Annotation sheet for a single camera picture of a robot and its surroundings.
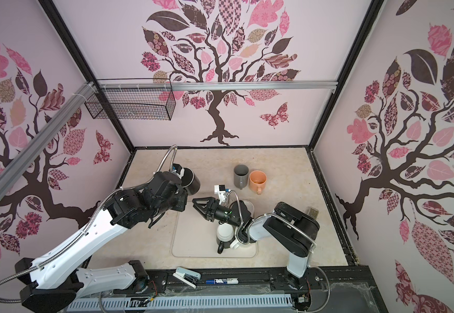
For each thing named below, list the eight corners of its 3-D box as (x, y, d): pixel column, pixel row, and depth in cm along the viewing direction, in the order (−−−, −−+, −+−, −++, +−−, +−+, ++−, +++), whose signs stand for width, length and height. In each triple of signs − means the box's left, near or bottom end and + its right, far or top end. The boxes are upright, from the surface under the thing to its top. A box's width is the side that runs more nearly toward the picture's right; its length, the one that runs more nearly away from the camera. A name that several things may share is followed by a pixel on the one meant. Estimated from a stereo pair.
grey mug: (233, 193, 101) (234, 182, 93) (233, 176, 108) (233, 164, 100) (248, 193, 101) (249, 182, 93) (247, 176, 108) (248, 164, 100)
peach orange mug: (249, 198, 99) (251, 189, 92) (248, 180, 107) (249, 169, 100) (265, 198, 100) (268, 189, 92) (263, 180, 107) (265, 169, 100)
